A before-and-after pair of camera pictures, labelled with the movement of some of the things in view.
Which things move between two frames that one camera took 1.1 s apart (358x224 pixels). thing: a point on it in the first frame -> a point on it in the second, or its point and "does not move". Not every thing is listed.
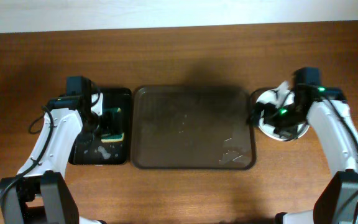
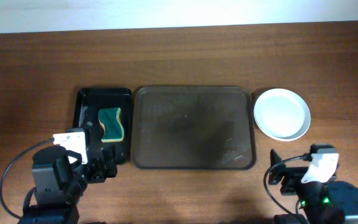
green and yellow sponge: x=116 y=134 does not move
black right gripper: x=260 y=115 -> x=286 y=175
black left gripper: x=89 y=134 -> x=103 y=166
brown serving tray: x=191 y=127 does not move
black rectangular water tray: x=88 y=149 does not move
